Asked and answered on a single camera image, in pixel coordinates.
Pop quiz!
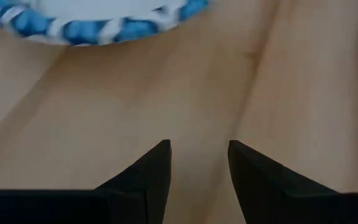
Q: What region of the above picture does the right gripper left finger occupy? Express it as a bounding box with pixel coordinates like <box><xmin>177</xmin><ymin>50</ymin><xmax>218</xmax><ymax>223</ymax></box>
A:
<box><xmin>0</xmin><ymin>139</ymin><xmax>173</xmax><ymax>224</ymax></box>

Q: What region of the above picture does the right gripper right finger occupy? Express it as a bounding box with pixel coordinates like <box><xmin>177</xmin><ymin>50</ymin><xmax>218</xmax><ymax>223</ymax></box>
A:
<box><xmin>227</xmin><ymin>139</ymin><xmax>358</xmax><ymax>224</ymax></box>

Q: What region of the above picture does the blue patterned white paper bowl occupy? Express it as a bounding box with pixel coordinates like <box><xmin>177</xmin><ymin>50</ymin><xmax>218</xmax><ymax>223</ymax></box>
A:
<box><xmin>0</xmin><ymin>0</ymin><xmax>211</xmax><ymax>47</ymax></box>

